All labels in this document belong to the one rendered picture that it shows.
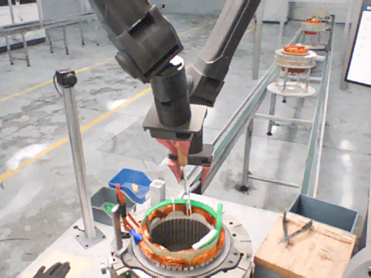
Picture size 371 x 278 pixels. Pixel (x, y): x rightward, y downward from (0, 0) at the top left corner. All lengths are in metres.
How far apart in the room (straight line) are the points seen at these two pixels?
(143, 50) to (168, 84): 0.08
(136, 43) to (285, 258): 0.59
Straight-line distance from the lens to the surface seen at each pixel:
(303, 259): 0.85
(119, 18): 0.46
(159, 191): 0.83
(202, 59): 0.74
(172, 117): 0.56
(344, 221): 1.08
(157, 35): 0.47
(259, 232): 1.35
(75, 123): 1.09
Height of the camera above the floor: 1.64
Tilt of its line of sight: 26 degrees down
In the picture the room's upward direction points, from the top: straight up
